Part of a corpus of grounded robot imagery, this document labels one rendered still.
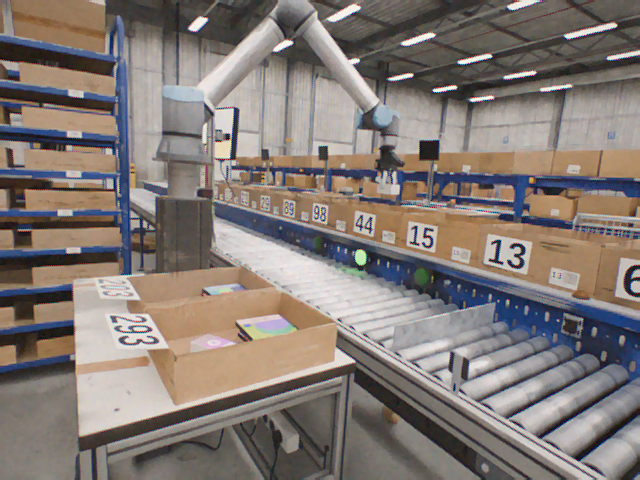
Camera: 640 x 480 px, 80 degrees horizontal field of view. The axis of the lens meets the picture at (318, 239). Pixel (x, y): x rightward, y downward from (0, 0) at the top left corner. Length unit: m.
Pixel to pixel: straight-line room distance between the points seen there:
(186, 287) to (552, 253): 1.19
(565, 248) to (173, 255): 1.34
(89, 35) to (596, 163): 5.66
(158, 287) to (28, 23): 1.62
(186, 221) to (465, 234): 1.07
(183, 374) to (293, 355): 0.24
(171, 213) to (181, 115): 0.36
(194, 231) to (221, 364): 0.82
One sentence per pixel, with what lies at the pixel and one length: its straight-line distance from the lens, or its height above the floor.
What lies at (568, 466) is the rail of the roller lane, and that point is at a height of 0.74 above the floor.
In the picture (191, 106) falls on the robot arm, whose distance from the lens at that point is 1.56.
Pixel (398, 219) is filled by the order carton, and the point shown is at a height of 1.02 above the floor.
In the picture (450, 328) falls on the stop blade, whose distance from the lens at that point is 1.26.
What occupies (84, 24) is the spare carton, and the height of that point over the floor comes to 1.89.
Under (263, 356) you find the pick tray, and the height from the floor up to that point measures 0.81.
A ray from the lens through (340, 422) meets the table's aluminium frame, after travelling 1.05.
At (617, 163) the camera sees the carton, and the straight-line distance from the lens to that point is 6.15.
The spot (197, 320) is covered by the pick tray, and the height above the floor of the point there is 0.80.
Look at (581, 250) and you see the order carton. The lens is 1.37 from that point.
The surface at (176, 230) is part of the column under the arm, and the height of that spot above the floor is 0.96.
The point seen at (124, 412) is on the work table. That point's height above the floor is 0.75.
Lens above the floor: 1.20
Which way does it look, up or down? 10 degrees down
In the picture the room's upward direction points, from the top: 3 degrees clockwise
